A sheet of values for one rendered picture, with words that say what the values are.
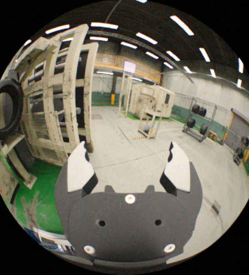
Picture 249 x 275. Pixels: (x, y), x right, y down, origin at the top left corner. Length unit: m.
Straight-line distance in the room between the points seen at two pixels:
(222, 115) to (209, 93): 2.58
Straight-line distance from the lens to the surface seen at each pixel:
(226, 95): 10.70
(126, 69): 4.19
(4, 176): 1.82
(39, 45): 1.06
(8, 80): 1.11
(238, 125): 10.43
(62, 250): 0.55
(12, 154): 1.52
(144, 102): 4.33
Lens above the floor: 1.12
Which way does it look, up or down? 29 degrees down
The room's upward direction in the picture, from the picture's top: 9 degrees clockwise
